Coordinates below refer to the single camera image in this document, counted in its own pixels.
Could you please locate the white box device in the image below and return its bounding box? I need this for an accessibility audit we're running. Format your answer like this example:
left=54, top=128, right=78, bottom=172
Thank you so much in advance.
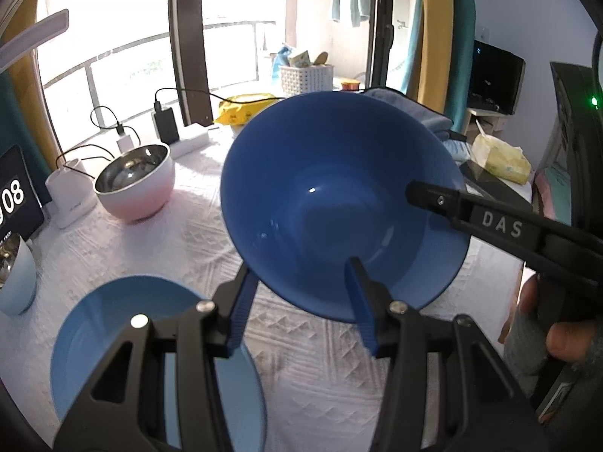
left=46, top=159, right=98, bottom=230

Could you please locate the person's right hand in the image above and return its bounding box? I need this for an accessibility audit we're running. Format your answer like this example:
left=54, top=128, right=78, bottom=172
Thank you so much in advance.
left=518, top=274, right=603, bottom=363

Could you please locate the grey folded towel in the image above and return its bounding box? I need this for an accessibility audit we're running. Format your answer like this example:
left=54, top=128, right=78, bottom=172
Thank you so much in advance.
left=360, top=87, right=453, bottom=144

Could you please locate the black charger cable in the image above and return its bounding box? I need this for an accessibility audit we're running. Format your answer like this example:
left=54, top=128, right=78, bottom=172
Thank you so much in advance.
left=57, top=106, right=124, bottom=170

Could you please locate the yellow tissue pack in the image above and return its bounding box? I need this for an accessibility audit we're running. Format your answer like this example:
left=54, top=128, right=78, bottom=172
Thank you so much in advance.
left=472, top=133, right=532, bottom=184

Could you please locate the balcony railing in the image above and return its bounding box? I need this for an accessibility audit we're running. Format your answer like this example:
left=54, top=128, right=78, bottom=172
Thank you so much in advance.
left=42, top=21, right=276, bottom=118

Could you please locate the yellow wipes pack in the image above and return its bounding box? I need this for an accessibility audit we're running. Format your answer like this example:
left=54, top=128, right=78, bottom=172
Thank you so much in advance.
left=214, top=93, right=283, bottom=127

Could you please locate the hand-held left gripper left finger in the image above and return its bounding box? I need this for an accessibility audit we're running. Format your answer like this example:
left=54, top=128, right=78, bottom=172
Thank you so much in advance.
left=52, top=264, right=260, bottom=452

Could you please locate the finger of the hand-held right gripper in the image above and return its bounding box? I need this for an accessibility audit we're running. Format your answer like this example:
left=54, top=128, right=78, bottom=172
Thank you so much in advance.
left=406, top=180, right=542, bottom=251

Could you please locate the white power strip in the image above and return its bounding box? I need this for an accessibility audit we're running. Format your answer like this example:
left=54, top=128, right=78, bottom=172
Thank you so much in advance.
left=172, top=123, right=210, bottom=158

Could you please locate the black power bank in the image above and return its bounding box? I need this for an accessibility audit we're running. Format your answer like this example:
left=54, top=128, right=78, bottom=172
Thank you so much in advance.
left=152, top=101, right=181, bottom=146

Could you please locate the yellow curtain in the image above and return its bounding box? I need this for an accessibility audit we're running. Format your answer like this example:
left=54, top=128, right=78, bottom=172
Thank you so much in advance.
left=403, top=0, right=455, bottom=118
left=0, top=0, right=62, bottom=194

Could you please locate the black monitor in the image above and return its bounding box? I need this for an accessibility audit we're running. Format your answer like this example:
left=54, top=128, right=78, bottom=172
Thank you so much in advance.
left=468, top=40, right=527, bottom=115

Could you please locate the blue plate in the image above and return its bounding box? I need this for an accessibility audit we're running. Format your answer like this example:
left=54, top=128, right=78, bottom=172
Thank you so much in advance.
left=49, top=275, right=269, bottom=450

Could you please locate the person's grey trouser leg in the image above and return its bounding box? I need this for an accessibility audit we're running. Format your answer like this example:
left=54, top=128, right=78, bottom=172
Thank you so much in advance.
left=502, top=308, right=552, bottom=375

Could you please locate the tablet with clock display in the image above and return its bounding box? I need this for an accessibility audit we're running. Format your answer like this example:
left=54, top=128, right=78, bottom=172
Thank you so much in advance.
left=0, top=144, right=45, bottom=241

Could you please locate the black door frame post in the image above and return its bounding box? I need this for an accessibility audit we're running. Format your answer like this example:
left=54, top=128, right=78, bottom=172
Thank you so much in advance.
left=168, top=0, right=222, bottom=125
left=370, top=0, right=394, bottom=90

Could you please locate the dark blue curtain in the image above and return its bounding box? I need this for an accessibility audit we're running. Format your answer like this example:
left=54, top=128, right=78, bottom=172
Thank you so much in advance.
left=0, top=85, right=48, bottom=203

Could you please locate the large blue bowl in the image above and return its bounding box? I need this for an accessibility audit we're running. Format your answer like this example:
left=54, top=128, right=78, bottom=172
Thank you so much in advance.
left=220, top=92, right=472, bottom=325

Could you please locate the pink steel bowl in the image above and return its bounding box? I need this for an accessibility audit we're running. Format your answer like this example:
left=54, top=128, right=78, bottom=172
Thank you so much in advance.
left=93, top=142, right=176, bottom=223

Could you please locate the long black cable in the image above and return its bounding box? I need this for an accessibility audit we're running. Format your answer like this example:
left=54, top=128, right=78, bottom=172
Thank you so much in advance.
left=155, top=87, right=282, bottom=105

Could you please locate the light blue steel bowl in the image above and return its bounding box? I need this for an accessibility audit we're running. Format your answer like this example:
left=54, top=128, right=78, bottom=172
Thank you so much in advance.
left=0, top=235, right=37, bottom=316

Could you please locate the white side desk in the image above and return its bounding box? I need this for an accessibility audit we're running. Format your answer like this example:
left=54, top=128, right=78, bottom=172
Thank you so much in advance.
left=464, top=107, right=512, bottom=142

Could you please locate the white textured tablecloth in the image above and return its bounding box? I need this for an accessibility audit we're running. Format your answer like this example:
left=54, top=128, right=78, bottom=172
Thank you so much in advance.
left=0, top=125, right=533, bottom=452

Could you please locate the white desk lamp head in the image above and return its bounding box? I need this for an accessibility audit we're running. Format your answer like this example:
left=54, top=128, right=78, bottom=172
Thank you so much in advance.
left=0, top=8, right=70, bottom=73

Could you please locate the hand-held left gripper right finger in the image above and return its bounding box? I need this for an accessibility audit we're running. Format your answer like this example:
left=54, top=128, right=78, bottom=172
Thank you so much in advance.
left=344, top=255, right=549, bottom=452

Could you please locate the teal curtain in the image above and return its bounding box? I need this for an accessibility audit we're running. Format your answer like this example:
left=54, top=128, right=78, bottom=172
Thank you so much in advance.
left=445, top=0, right=478, bottom=125

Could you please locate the white woven basket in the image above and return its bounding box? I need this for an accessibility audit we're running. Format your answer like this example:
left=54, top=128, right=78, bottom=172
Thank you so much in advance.
left=280, top=63, right=335, bottom=94

